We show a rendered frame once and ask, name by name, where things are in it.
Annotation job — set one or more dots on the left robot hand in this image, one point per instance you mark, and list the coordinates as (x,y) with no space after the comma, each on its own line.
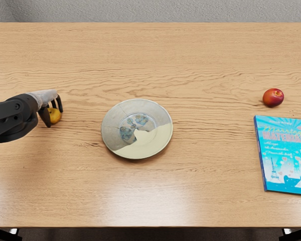
(45,96)

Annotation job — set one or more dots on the yellow fruit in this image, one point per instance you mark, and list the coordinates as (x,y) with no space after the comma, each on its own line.
(55,115)

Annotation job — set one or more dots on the patterned grey cream plate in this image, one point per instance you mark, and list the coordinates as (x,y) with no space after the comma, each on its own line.
(137,128)

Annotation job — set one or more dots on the red nectarine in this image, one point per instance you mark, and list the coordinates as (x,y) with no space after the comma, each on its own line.
(273,97)

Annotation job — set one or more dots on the turquoise book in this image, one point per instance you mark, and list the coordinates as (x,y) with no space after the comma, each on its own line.
(284,155)

